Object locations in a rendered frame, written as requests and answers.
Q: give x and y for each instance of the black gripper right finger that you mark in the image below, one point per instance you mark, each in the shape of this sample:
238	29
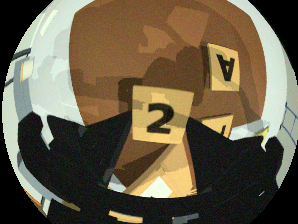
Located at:
213	154

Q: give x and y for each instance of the tan letter tile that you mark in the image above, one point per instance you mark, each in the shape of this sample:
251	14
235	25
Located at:
220	124
224	68
192	191
160	114

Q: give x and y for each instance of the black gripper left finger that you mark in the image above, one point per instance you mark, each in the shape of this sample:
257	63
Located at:
99	144

